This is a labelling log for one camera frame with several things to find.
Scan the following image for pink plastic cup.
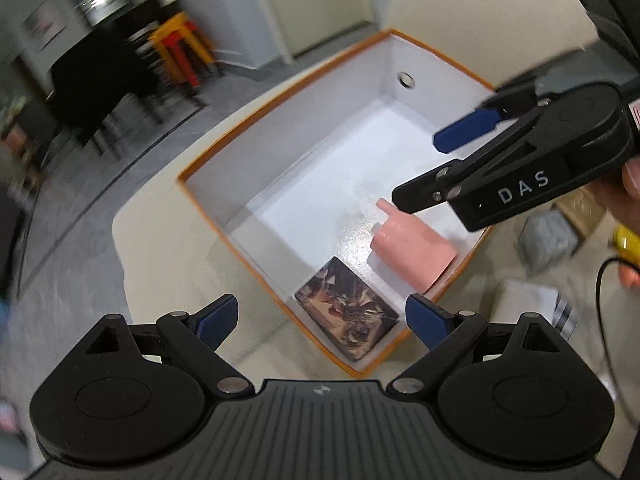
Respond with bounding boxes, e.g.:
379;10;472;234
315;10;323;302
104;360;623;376
370;198;458;292

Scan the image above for black cable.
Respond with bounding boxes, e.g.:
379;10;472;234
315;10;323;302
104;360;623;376
596;254;640;428

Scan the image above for orange white storage box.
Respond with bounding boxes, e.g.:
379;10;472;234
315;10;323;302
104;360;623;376
177;30;492;378

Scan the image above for illustrated card box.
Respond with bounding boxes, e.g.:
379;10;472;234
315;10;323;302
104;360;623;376
294;257;399;362

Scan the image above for white striped box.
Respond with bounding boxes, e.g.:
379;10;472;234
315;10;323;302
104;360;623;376
490;278;578;340

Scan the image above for cream sofa armrest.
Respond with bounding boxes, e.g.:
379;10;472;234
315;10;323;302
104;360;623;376
384;0;598;86

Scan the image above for yellow object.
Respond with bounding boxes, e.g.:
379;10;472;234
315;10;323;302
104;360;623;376
611;224;640;266

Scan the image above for cream sofa cushion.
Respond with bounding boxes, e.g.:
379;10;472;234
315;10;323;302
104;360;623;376
110;94;640;480

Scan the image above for grey fuzzy item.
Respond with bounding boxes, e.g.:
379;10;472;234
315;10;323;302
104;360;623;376
516;209;580;274

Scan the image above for yellow red stacked stools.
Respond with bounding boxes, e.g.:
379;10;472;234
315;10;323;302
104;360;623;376
150;12;217;90

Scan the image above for person right hand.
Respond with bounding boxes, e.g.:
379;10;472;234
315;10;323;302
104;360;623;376
588;156;639;289

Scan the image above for black dining chair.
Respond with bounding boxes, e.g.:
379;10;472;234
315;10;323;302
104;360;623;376
49;28;163;151

